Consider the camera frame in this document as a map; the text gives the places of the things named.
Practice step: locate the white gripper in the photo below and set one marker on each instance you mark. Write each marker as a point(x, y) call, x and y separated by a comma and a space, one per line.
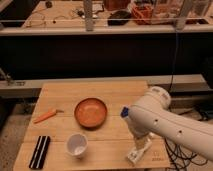
point(143, 141)

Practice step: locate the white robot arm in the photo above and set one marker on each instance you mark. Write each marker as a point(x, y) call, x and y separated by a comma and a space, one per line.
point(150, 114)

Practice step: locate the white plastic bottle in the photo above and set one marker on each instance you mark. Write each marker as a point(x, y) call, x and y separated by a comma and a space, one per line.
point(136, 154)

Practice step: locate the blue sponge block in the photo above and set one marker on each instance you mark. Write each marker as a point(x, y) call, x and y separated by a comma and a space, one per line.
point(124, 112)

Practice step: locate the orange wooden bowl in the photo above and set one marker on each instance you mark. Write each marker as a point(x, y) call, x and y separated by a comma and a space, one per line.
point(90, 112)

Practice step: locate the white plastic cup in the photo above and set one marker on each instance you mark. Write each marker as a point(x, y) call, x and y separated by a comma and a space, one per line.
point(76, 145)

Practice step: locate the black white striped block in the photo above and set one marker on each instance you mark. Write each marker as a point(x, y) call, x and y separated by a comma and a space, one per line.
point(39, 154)

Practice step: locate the orange toy carrot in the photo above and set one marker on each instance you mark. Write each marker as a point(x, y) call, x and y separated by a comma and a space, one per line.
point(47, 115)

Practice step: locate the black object on bench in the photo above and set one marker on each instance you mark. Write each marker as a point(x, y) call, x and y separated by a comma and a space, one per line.
point(118, 18)

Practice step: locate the orange basket on bench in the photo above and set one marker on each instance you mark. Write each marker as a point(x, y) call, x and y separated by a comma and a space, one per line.
point(142, 15)

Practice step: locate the grey metal post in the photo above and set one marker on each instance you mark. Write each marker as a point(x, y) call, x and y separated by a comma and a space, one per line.
point(88, 14)

